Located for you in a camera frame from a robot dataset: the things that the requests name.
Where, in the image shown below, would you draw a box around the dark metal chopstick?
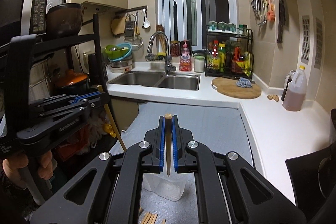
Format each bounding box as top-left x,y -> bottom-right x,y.
164,113 -> 173,177

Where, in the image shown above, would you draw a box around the chrome kitchen faucet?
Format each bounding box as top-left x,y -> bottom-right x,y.
146,31 -> 177,76

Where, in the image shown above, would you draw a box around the person's left hand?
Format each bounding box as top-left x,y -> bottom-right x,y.
2,151 -> 54,188

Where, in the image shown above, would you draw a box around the orange ceramic pot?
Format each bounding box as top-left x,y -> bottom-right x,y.
55,69 -> 89,89

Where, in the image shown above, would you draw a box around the wooden chopstick pair left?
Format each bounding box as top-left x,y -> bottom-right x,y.
138,207 -> 159,224

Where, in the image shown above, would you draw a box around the clear plastic utensil holder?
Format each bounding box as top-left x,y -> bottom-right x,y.
142,172 -> 187,201

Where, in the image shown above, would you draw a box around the black metal shelf rack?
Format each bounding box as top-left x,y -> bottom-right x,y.
28,14 -> 108,92

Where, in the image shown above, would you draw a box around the grey textured table mat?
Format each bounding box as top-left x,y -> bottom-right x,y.
105,103 -> 254,223

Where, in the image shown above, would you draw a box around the stacked green blue colander bowls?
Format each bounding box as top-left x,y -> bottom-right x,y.
105,43 -> 133,73

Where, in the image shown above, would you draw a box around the dark brown bowl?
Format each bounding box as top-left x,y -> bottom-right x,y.
46,3 -> 84,37

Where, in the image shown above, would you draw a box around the hanging metal grater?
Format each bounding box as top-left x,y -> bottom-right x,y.
123,13 -> 135,41

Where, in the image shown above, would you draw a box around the hanging wooden board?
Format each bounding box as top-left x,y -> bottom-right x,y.
111,15 -> 126,36

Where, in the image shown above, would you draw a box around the ginger piece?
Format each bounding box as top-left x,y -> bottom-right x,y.
267,94 -> 279,102

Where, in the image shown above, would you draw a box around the round wooden cutting board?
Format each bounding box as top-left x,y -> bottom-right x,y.
211,77 -> 261,100

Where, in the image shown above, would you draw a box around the silver black microwave oven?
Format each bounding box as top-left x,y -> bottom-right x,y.
1,0 -> 47,40

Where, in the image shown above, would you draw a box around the blue grey dish cloth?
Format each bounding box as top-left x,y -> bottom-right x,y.
236,77 -> 252,88

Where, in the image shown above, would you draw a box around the large cooking oil jug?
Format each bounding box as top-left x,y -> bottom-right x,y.
282,65 -> 307,111

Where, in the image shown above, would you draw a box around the hanging white ladle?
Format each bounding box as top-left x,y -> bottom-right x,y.
142,9 -> 150,29

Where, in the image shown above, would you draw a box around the red chili jar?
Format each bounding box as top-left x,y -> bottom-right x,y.
170,40 -> 180,57

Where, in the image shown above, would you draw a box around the red dish soap bottle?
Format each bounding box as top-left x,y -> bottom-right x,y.
179,41 -> 192,72

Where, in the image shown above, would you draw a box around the white lidded jar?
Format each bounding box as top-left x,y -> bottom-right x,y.
193,50 -> 206,73

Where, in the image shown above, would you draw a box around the black spice rack with bottles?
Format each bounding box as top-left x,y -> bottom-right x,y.
205,20 -> 253,79

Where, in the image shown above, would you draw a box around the hanging utensils on wall hooks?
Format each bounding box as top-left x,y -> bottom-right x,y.
251,0 -> 276,26

